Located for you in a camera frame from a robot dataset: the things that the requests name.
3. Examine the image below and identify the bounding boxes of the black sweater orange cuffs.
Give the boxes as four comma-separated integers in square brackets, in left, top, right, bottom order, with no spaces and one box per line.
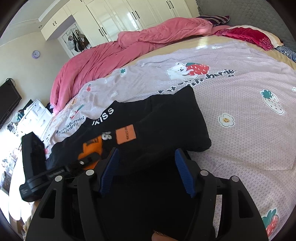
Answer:
[45,85,212,241]

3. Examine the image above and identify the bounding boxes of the person's right hand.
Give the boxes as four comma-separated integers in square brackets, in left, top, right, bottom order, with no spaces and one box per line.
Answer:
[152,232,173,241]

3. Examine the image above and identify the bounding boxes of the white drawer cabinet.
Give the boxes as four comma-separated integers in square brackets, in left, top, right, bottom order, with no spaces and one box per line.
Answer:
[7,99,53,138]

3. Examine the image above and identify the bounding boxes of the black television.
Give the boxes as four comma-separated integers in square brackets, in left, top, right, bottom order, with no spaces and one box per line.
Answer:
[0,78,22,128]

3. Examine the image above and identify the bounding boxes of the strawberry print bed sheet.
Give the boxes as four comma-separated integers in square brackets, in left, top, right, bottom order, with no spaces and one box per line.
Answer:
[45,36,295,240]

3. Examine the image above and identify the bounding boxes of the pink duvet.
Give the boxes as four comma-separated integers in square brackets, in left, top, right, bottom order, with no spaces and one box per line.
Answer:
[50,17,227,114]

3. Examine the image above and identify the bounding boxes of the hanging bags on door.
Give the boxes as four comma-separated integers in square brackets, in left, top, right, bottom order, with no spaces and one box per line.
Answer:
[66,28,91,53]

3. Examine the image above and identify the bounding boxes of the blue patterned pillow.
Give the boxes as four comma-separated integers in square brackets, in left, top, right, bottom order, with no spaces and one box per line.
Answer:
[276,45,296,62]

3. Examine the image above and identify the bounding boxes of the red pillow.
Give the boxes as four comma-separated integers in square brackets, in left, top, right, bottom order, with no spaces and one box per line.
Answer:
[215,25,283,51]

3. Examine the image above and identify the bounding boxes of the striped dark pillow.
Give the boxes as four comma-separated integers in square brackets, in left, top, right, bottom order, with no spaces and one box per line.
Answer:
[199,15,230,27]

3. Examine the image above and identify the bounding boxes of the white wardrobe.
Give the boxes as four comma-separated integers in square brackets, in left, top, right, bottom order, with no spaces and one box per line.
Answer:
[39,0,200,57]

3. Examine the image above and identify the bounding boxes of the grey quilted headboard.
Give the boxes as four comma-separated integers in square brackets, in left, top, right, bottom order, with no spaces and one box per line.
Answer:
[196,1,295,51]

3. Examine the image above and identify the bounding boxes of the purple wall clock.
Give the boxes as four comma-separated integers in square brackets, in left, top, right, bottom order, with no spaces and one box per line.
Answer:
[32,50,41,59]

